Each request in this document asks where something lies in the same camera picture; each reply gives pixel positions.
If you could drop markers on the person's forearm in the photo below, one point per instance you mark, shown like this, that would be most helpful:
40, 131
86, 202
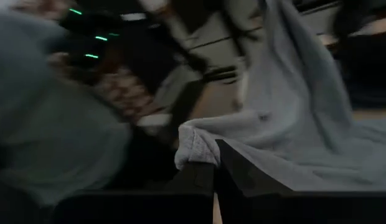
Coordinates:
124, 96

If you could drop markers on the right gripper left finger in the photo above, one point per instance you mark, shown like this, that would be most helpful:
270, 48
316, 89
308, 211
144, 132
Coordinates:
196, 179

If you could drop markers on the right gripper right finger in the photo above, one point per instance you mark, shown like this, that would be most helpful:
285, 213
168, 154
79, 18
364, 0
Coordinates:
242, 177

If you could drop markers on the light grey small cloth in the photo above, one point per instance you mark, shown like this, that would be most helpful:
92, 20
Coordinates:
289, 124

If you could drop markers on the black aluminium table frame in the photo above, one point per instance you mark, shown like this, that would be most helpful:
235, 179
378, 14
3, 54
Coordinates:
188, 102

